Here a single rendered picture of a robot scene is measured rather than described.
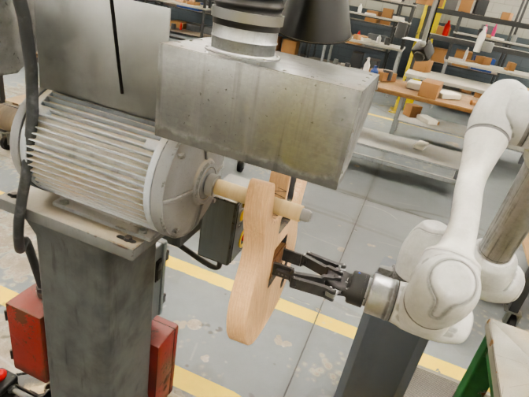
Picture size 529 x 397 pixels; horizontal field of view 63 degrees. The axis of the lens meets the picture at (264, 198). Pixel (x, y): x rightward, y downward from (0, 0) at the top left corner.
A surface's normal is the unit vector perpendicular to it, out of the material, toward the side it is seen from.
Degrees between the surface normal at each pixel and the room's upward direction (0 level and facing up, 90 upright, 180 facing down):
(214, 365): 0
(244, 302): 73
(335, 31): 82
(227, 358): 0
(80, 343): 90
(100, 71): 90
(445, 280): 48
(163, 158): 53
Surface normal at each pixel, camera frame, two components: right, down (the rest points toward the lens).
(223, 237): -0.36, 0.37
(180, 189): 0.87, 0.33
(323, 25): 0.11, 0.39
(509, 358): 0.16, -0.88
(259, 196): -0.30, 0.14
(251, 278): -0.22, -0.18
